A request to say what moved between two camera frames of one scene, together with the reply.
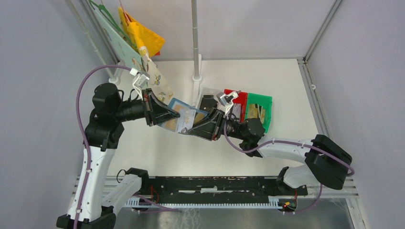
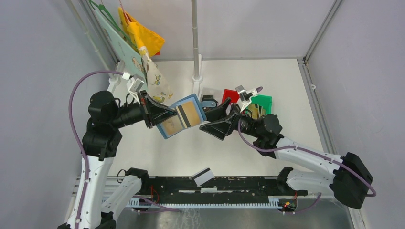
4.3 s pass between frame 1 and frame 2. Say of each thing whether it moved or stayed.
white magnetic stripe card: moved
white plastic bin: stayed
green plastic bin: stayed
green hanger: stayed
